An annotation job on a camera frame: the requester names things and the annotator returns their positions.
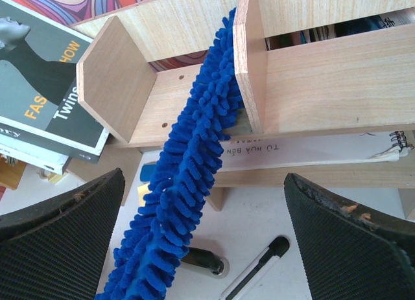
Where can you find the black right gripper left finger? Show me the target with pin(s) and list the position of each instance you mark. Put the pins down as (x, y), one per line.
(56, 249)

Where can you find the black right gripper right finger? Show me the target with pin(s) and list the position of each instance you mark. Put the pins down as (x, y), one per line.
(349, 250)

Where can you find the blue microfiber duster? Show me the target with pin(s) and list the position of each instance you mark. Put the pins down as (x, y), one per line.
(160, 233)

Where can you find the light wooden bookshelf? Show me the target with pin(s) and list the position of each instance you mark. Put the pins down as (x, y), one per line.
(358, 83)

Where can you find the white utility knife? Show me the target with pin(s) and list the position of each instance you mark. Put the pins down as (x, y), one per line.
(257, 269)

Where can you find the white paperback book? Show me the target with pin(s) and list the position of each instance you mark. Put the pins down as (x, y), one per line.
(34, 155)

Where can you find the blue eraser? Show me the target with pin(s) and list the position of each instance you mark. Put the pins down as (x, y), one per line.
(146, 172)

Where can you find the silver black stapler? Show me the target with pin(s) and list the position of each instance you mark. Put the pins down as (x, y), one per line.
(206, 263)

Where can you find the white spiral notebook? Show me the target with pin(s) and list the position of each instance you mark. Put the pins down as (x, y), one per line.
(318, 150)

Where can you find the Twins story book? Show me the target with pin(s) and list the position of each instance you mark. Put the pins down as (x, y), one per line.
(39, 94)

